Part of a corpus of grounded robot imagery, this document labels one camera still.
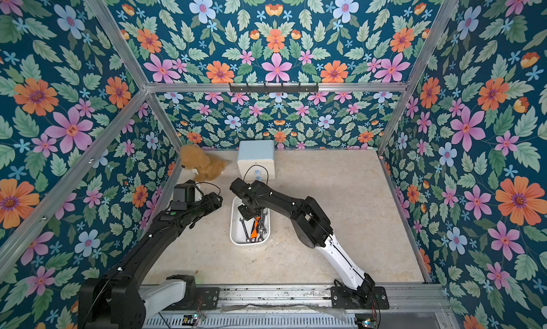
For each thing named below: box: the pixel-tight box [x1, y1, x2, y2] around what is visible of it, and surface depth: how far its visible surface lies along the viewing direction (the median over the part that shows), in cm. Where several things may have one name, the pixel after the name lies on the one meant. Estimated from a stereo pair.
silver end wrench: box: [241, 219, 251, 243], surface depth 91 cm
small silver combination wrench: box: [239, 217, 250, 240], surface depth 92 cm
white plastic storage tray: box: [229, 195, 271, 247], surface depth 90 cm
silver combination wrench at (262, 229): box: [257, 213, 268, 243], surface depth 90 cm
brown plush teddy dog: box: [179, 143, 229, 183], surface depth 98 cm
